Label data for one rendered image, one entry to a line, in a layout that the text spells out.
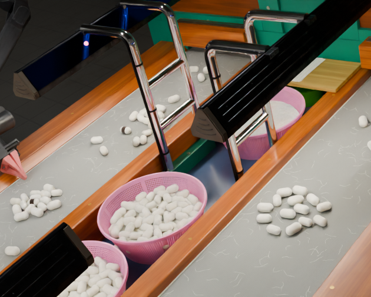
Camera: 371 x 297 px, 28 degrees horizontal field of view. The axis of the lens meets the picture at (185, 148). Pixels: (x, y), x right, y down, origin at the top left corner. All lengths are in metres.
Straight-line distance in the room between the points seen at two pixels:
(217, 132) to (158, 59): 1.10
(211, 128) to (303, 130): 0.55
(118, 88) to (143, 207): 0.63
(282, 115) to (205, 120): 0.68
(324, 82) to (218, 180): 0.40
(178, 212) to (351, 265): 0.46
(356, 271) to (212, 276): 0.30
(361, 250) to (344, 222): 0.13
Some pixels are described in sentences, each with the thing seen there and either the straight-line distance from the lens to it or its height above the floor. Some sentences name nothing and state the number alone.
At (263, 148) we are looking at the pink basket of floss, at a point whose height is 0.72.
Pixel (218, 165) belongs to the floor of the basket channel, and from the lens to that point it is 1.98.
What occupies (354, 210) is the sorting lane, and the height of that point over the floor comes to 0.74.
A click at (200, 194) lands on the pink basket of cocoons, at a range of 1.78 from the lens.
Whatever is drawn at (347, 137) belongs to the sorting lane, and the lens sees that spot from 1.88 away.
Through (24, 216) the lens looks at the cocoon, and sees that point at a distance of 1.91.
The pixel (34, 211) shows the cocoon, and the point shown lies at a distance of 1.90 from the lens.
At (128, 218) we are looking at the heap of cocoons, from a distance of 1.77.
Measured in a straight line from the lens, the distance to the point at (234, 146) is 1.73.
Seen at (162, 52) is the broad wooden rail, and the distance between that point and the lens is 2.48.
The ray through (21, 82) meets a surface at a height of 1.09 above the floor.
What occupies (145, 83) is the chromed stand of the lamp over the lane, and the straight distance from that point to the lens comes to 1.82.
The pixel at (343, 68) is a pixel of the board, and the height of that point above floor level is 0.78.
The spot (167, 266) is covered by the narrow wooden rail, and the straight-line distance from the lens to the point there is 1.57.
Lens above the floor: 1.76
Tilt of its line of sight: 31 degrees down
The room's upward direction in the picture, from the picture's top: 16 degrees counter-clockwise
